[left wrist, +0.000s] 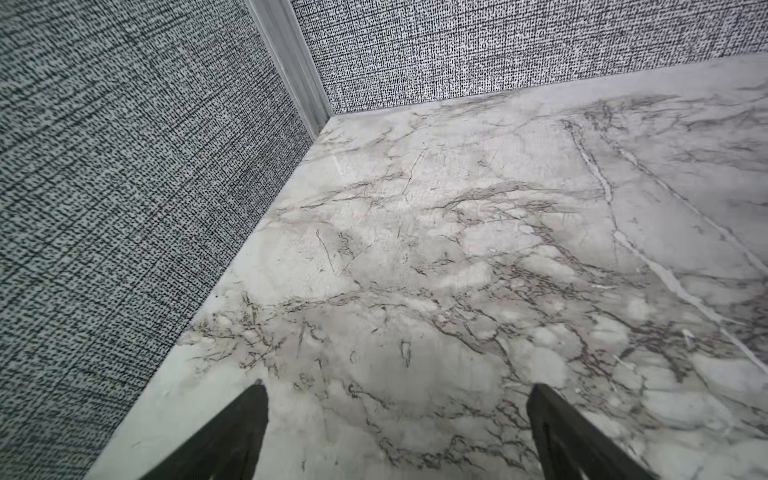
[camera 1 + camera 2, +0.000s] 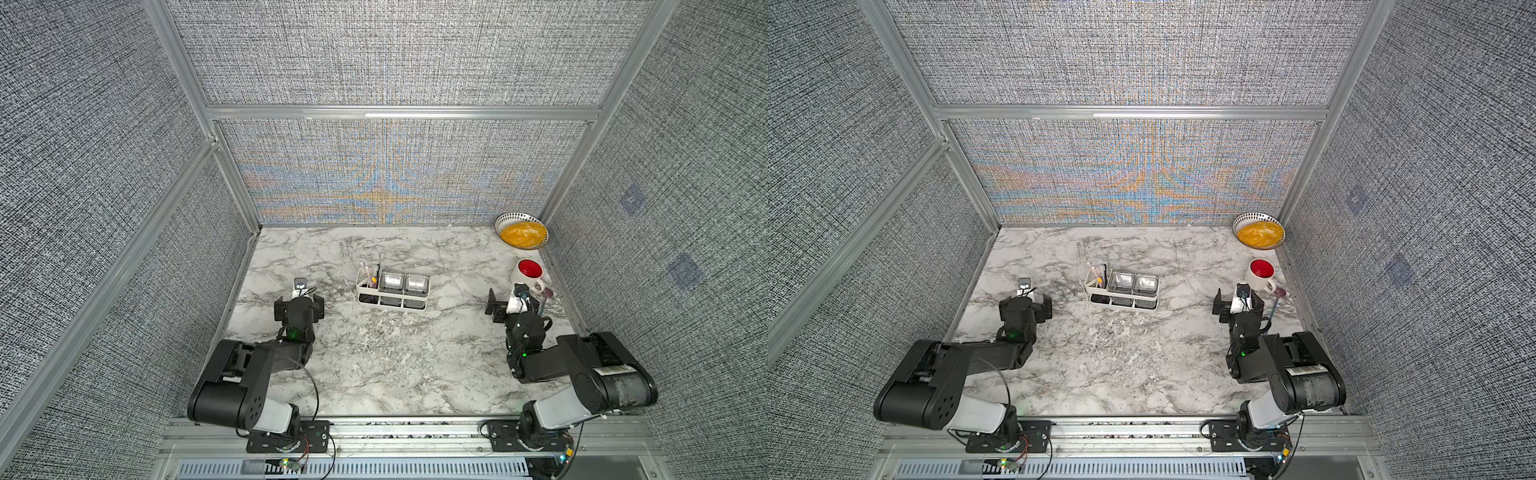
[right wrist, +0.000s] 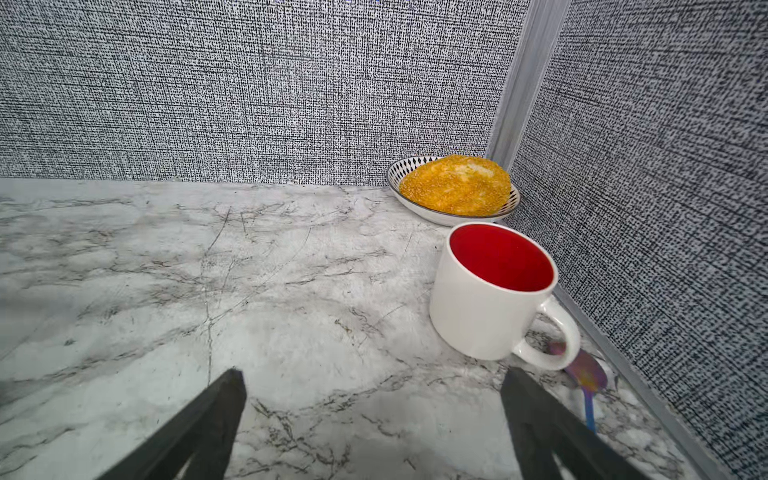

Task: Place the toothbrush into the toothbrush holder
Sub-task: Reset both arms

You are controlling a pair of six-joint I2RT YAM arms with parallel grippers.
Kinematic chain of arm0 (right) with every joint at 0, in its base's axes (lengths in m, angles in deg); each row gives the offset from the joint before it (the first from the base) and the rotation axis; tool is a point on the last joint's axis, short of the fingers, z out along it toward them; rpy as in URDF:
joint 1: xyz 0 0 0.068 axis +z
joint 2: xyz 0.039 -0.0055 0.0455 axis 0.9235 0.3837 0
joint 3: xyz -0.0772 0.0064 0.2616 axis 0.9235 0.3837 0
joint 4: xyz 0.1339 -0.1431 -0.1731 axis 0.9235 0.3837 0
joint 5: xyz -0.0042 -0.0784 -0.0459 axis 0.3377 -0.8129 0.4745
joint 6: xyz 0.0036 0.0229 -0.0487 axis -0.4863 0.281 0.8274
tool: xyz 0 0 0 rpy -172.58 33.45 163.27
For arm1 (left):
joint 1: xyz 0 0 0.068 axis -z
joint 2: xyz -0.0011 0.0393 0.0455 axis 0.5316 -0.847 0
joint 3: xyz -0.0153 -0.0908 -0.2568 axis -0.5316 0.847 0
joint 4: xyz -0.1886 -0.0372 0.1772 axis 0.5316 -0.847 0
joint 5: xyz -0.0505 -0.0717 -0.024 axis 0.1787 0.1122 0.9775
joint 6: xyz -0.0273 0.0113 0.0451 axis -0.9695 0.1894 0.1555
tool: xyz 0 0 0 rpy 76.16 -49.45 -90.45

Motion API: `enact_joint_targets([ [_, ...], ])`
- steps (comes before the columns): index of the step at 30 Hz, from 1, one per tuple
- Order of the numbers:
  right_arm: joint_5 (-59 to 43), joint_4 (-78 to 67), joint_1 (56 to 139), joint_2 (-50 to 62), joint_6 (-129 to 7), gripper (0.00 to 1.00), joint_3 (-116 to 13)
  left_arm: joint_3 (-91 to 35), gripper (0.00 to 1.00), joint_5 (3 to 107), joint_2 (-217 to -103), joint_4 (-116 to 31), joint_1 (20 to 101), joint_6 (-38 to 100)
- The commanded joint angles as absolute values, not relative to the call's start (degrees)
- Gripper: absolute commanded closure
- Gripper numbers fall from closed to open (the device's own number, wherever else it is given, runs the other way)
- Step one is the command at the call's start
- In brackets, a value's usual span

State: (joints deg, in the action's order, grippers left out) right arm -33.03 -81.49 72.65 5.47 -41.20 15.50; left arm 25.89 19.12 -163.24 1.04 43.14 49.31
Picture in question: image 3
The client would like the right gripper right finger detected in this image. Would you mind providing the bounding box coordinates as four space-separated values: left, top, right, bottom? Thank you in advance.
500 367 645 479

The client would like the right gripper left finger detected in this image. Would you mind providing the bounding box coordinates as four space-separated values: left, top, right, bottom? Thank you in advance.
101 368 247 479

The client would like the white mug red inside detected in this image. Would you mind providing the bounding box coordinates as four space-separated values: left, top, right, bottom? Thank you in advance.
429 222 581 371

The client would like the patterned bowl with yellow food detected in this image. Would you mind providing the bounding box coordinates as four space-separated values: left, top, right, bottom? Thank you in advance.
386 154 520 227

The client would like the blue handled spoon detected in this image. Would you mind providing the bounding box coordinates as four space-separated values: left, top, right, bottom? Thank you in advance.
563 349 608 433

